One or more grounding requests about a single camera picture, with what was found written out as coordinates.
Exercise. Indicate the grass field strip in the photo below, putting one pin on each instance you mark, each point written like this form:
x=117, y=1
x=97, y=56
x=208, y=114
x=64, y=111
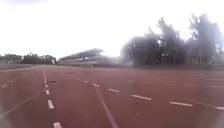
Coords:
x=13, y=66

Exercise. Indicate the low dark trees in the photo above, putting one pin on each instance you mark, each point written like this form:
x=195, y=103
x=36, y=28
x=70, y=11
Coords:
x=36, y=59

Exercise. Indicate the red running track surface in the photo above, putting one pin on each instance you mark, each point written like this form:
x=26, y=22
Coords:
x=76, y=103

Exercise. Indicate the row of tall trees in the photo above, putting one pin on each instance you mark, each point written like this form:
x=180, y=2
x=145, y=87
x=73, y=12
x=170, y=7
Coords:
x=170, y=46

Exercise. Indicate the grandstand building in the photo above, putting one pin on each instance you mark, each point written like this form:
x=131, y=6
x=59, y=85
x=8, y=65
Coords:
x=83, y=57

